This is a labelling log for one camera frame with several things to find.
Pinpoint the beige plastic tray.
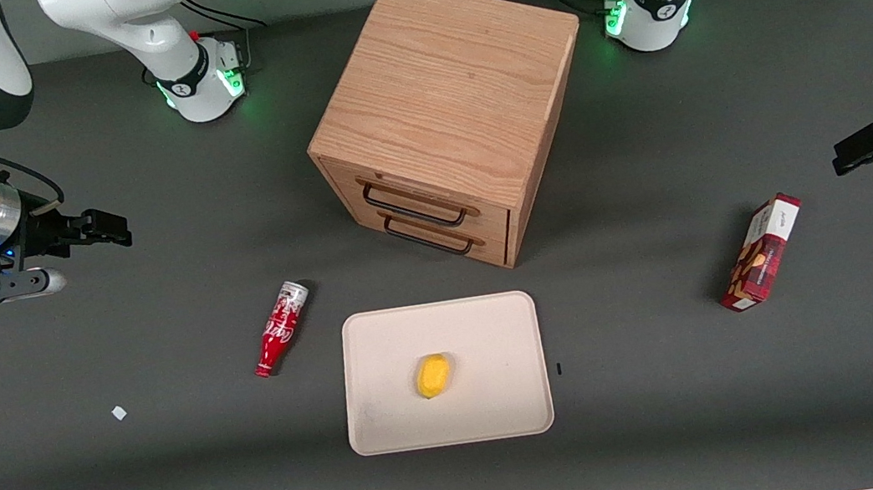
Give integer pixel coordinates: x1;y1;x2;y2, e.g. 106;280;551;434
332;288;557;459

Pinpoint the red snack box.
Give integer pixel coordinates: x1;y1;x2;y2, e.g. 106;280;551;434
707;191;816;315

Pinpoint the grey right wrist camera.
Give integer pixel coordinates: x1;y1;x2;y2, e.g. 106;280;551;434
0;262;69;304

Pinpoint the wooden two-drawer cabinet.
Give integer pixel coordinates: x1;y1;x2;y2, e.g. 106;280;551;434
288;0;610;293

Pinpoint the red coke bottle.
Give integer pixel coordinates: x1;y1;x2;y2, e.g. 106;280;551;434
243;278;322;380

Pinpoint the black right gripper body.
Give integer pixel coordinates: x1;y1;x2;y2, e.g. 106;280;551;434
1;191;93;270

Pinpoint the black wire drawer handle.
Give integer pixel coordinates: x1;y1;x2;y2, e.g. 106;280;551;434
361;170;472;237
381;204;477;266

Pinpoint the yellow lemon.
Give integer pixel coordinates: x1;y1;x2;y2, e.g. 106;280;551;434
413;352;456;401

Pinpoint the black right arm base cable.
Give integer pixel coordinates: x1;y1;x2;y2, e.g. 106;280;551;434
181;0;275;80

